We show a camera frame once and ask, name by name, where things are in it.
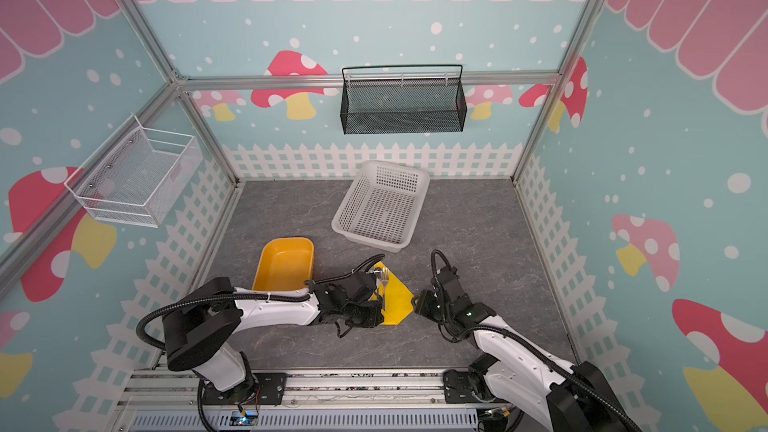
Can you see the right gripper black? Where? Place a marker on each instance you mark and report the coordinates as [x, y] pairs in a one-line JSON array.
[[429, 303]]

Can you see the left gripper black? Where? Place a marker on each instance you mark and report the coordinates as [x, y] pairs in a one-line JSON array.
[[376, 308]]

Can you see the silver fork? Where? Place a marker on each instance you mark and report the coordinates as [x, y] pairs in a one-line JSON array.
[[384, 278]]

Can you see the yellow plastic utensil tray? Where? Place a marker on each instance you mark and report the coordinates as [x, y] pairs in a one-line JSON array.
[[285, 265]]

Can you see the white perforated plastic basket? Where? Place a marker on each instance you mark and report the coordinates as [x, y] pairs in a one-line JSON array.
[[382, 206]]

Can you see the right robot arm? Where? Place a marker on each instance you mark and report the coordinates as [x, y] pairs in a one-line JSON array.
[[558, 394]]

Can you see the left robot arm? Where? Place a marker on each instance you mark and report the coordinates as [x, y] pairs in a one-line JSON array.
[[197, 328]]

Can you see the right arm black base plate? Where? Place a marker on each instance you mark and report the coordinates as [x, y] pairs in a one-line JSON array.
[[466, 387]]

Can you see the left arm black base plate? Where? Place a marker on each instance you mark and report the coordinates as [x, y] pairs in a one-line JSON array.
[[263, 388]]

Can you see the black wire mesh wall basket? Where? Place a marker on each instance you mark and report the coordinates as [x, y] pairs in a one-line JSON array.
[[403, 99]]

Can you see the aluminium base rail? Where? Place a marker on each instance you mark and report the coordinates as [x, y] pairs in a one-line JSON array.
[[303, 389]]

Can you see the white vented cable duct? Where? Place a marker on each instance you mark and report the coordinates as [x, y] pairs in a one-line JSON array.
[[346, 420]]

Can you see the white wire wall basket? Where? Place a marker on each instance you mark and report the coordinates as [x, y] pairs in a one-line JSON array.
[[137, 179]]

